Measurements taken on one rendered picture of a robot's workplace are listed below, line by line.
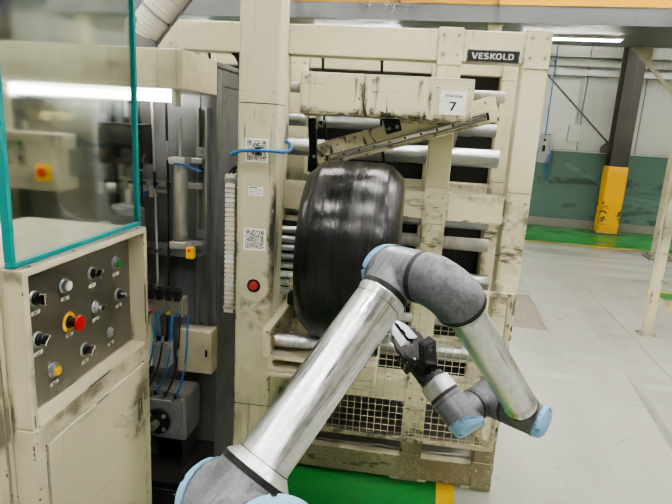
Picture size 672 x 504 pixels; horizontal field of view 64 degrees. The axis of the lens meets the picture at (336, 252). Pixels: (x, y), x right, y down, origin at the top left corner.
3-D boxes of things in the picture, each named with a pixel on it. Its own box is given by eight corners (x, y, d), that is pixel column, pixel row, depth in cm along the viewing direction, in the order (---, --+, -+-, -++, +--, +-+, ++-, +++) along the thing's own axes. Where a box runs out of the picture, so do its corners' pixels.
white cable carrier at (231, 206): (223, 312, 187) (224, 173, 176) (228, 307, 192) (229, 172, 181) (235, 313, 187) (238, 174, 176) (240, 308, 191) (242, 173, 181)
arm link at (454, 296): (474, 249, 108) (561, 414, 146) (426, 240, 117) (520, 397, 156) (444, 293, 104) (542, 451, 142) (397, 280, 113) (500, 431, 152)
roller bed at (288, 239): (264, 295, 225) (266, 224, 218) (273, 285, 239) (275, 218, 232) (311, 299, 222) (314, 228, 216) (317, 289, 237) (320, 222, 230)
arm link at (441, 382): (435, 396, 146) (461, 378, 150) (424, 381, 148) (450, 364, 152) (426, 407, 154) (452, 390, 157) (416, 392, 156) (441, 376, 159)
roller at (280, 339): (274, 329, 181) (274, 340, 183) (270, 337, 177) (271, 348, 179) (378, 340, 177) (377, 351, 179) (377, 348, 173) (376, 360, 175)
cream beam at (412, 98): (298, 113, 193) (300, 70, 190) (311, 115, 218) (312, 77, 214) (471, 123, 186) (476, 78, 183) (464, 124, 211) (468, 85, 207)
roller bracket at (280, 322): (260, 359, 175) (261, 330, 173) (287, 318, 214) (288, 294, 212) (270, 360, 175) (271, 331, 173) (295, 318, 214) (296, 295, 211)
